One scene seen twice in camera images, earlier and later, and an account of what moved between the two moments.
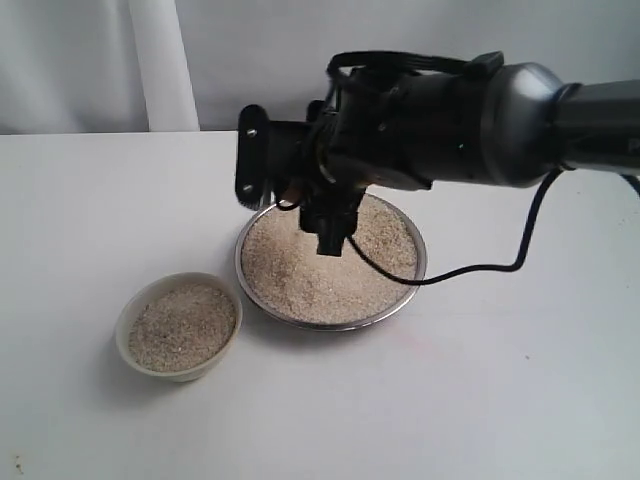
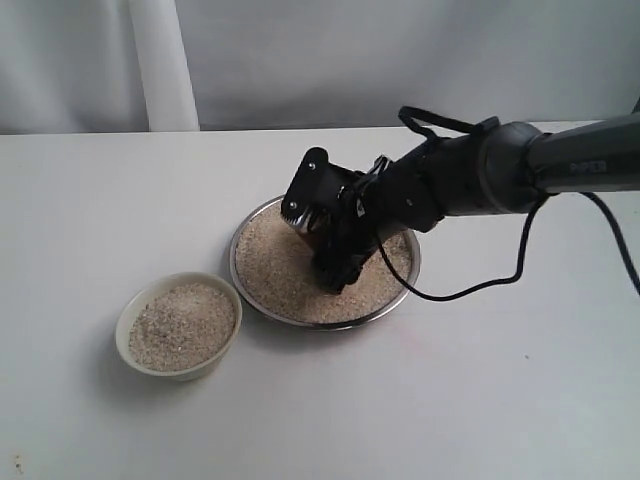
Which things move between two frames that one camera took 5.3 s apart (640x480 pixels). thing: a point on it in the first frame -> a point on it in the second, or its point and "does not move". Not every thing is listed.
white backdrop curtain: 195,65 does not move
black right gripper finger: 312,212 -> 330,259
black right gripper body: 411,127 -> 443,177
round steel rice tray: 280,270 does not move
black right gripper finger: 270,156 -> 316,189
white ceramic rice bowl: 177,326 does not move
